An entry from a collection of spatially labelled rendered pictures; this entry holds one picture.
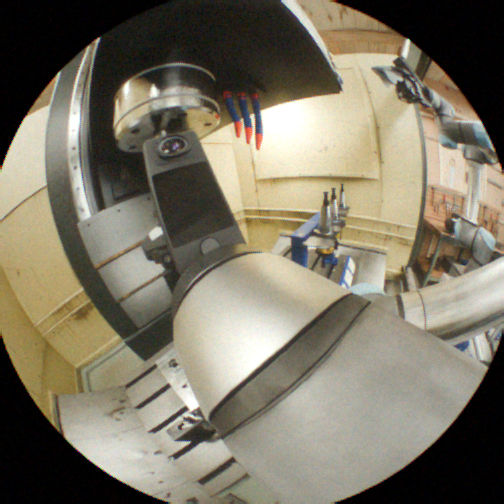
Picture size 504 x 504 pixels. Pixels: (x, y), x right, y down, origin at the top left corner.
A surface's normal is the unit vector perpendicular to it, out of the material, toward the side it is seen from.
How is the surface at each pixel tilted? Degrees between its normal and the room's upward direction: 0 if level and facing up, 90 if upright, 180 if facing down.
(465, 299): 34
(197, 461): 0
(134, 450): 24
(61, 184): 90
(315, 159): 90
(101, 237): 90
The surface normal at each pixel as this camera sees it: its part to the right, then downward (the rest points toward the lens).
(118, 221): 0.77, 0.18
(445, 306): -0.65, -0.59
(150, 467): 0.13, -0.98
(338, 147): -0.62, 0.44
